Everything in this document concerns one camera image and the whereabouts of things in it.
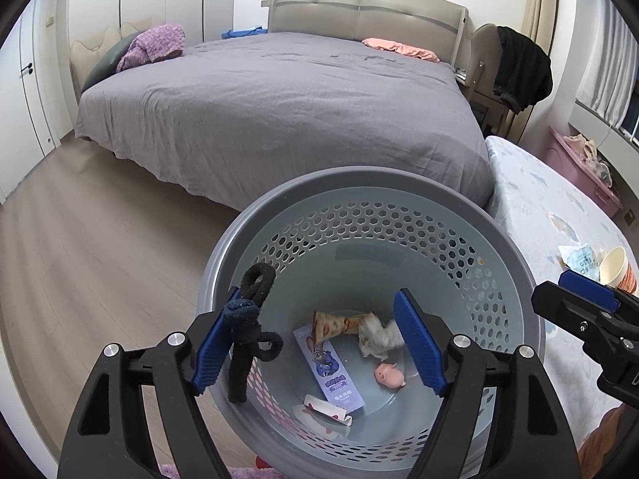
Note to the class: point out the purple toothpaste box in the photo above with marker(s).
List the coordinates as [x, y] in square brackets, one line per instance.
[335, 382]

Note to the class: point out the blue cloth on bed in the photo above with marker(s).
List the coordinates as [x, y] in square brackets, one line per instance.
[243, 33]

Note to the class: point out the clothes in pink box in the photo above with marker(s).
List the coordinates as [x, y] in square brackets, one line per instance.
[587, 151]

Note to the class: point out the grey bed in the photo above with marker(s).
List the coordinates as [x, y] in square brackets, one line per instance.
[230, 120]

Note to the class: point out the purple knitted blanket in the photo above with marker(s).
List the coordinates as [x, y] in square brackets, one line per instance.
[155, 45]

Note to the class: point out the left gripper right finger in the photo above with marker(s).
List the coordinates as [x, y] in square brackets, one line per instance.
[529, 437]

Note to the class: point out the white door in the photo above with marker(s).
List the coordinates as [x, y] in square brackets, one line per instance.
[26, 137]

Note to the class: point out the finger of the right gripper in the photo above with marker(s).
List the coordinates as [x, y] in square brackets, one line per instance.
[574, 314]
[588, 289]

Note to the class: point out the black jacket on chair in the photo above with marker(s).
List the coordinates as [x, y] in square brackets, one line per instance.
[524, 75]

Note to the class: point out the light blue wipes packet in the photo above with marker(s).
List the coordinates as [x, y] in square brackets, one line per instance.
[583, 259]

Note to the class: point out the grey perforated trash basket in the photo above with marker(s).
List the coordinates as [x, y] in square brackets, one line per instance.
[344, 242]

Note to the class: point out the red patterned snack wrapper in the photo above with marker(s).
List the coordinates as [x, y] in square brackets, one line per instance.
[327, 326]

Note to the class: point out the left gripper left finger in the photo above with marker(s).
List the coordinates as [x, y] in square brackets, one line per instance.
[108, 435]

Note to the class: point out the beige padded headboard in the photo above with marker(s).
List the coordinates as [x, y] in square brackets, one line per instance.
[435, 25]

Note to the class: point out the pink garment on bed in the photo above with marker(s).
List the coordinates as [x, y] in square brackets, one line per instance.
[401, 49]

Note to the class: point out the pink storage box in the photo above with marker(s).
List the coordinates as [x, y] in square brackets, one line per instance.
[564, 161]

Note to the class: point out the blue patterned table blanket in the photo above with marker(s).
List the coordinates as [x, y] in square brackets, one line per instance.
[542, 212]

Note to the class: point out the dark green cushion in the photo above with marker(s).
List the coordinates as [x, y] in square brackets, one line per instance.
[107, 65]

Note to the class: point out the person's right hand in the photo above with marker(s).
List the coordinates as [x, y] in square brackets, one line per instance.
[600, 442]

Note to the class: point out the pink rubber pig toy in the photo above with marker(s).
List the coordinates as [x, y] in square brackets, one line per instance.
[388, 376]

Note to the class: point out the white curtain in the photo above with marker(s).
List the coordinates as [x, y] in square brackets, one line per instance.
[610, 74]

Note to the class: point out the white tissue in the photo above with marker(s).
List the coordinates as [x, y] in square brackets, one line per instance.
[378, 340]

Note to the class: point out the red white paper cup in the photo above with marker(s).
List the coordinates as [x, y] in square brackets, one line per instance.
[615, 271]

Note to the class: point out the beige chair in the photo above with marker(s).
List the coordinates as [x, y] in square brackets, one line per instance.
[476, 75]

